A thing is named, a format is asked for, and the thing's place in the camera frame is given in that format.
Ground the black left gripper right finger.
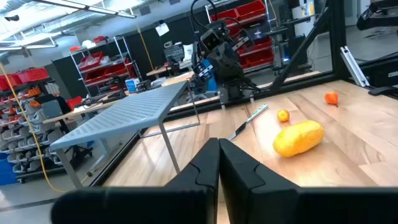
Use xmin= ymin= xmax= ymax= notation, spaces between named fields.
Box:
xmin=219 ymin=138 xmax=398 ymax=224

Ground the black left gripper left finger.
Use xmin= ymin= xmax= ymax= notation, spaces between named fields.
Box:
xmin=51 ymin=138 xmax=220 ymax=224

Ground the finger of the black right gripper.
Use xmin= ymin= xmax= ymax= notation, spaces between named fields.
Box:
xmin=193 ymin=60 xmax=215 ymax=82
xmin=232 ymin=36 xmax=251 ymax=52

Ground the knife with white handle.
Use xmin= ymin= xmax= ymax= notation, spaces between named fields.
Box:
xmin=228 ymin=104 xmax=270 ymax=141

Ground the large yellow oblong fruit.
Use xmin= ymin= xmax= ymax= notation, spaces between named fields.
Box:
xmin=272 ymin=119 xmax=325 ymax=158

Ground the round yellow-orange peach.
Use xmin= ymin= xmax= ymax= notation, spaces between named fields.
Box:
xmin=277 ymin=109 xmax=290 ymax=123

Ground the rack of red bins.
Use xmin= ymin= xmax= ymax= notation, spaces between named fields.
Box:
xmin=205 ymin=0 xmax=276 ymax=73

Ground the white paper sheet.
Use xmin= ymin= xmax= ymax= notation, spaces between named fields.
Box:
xmin=154 ymin=22 xmax=170 ymax=37

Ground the grey perforated metal riser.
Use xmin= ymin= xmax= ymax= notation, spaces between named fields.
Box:
xmin=49 ymin=80 xmax=201 ymax=190

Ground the orange-red pear with stem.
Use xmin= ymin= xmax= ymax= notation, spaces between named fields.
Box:
xmin=324 ymin=91 xmax=340 ymax=108

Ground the long ceiling lamp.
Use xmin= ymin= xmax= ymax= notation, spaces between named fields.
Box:
xmin=30 ymin=0 xmax=137 ymax=19

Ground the storage rack with small bins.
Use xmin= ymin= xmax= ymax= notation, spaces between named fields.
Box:
xmin=0 ymin=67 xmax=94 ymax=184

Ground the blue storage bin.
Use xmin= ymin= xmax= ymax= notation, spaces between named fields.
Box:
xmin=0 ymin=152 xmax=18 ymax=187

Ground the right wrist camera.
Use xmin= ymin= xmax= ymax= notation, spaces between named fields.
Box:
xmin=200 ymin=29 xmax=223 ymax=50

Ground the yellow hanging cord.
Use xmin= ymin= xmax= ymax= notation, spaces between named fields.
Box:
xmin=138 ymin=30 xmax=155 ymax=71

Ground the wire shelf with red bins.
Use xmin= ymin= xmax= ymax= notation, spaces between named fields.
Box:
xmin=68 ymin=35 xmax=142 ymax=98

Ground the silver aluminium bracket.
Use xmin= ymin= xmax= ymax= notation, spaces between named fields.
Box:
xmin=340 ymin=45 xmax=371 ymax=88

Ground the yellow cable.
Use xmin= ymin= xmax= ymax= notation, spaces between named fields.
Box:
xmin=0 ymin=62 xmax=94 ymax=194

